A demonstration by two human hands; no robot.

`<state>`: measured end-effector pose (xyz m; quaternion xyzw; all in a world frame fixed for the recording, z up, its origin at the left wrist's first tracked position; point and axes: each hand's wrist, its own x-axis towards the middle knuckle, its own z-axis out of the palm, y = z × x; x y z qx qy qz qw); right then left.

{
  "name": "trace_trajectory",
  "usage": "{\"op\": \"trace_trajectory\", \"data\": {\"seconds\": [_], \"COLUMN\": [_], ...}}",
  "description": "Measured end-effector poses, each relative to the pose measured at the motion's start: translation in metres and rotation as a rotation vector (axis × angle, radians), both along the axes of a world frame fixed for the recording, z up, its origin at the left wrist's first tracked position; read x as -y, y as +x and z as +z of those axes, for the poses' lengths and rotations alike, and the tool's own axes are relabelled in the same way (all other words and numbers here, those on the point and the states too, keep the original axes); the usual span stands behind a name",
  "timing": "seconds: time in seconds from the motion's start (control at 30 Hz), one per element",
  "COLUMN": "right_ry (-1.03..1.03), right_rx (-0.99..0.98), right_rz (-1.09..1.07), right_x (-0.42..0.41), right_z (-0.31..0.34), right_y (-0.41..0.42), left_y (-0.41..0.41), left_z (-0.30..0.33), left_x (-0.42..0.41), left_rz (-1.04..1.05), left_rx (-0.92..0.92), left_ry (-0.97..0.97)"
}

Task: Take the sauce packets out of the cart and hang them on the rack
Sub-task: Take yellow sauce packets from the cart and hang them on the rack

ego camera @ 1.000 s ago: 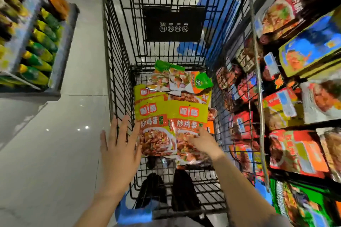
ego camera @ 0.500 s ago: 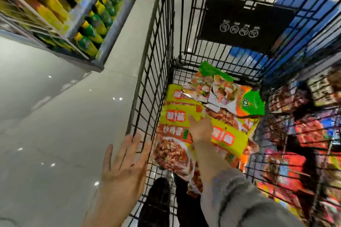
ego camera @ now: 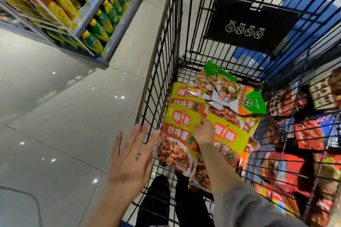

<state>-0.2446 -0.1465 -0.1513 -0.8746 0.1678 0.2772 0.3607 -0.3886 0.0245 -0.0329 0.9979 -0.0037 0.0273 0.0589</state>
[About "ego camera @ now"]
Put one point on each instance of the person's right hand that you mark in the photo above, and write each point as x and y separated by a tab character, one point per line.
204	133

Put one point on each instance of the person's left hand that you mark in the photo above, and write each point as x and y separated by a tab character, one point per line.
129	167

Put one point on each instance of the person's right fingers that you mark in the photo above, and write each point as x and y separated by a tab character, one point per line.
203	124

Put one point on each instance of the person's left little finger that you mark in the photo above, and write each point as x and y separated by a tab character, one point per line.
116	148

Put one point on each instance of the person's left middle finger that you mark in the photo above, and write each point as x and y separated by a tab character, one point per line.
140	143

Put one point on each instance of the yellow chicken sauce packet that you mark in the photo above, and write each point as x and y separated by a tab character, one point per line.
231	136
175	147
183	96
201	177
226	114

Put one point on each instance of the person's right forearm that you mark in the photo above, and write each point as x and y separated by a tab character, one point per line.
226	181

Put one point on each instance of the person's left forearm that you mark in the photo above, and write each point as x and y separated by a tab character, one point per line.
109	208

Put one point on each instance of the green orange seasoning packet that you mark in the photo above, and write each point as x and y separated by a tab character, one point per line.
207	83
245	101

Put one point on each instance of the person's black trousers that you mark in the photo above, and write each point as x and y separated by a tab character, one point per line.
190	205

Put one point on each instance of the dark brown snack packet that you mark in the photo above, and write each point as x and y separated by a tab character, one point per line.
286	100

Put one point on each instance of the stack of large red packets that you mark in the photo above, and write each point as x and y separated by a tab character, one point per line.
285	172

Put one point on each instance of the red snack packet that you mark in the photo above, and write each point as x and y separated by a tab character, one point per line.
310	132

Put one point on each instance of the grey metal store shelf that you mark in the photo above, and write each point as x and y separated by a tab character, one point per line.
120	35

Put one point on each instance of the black cart seat flap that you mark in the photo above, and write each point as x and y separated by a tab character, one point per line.
247	23

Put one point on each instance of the beige snack packet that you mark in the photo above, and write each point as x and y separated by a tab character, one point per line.
323	91

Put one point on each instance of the row of green bottles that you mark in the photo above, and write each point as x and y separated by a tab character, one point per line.
105	20

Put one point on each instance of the blue snack packet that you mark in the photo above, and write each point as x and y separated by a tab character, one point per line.
334	131

